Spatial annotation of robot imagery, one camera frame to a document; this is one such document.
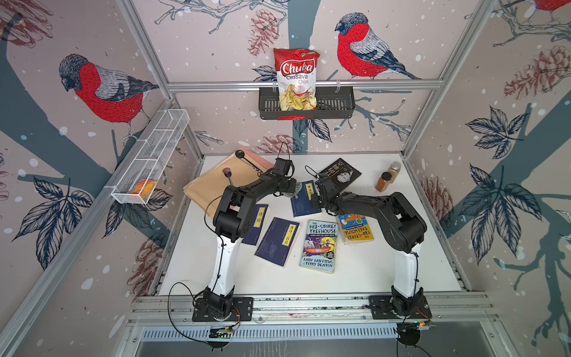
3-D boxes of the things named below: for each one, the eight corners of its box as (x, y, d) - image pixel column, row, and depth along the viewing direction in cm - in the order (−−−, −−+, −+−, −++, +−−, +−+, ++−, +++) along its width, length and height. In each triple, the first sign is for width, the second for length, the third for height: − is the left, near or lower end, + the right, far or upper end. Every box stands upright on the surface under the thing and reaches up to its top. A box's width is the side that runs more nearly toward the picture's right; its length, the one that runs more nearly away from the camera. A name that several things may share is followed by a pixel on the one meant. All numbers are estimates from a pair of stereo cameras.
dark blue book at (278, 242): (256, 256, 87) (255, 254, 85) (274, 217, 98) (274, 215, 96) (284, 267, 84) (284, 265, 82) (300, 226, 95) (300, 224, 93)
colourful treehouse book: (299, 267, 84) (299, 265, 82) (307, 220, 96) (307, 217, 94) (334, 274, 82) (335, 272, 80) (337, 225, 95) (338, 223, 93)
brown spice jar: (376, 192, 105) (381, 182, 99) (373, 181, 109) (378, 172, 103) (388, 192, 105) (394, 182, 99) (384, 181, 109) (390, 172, 103)
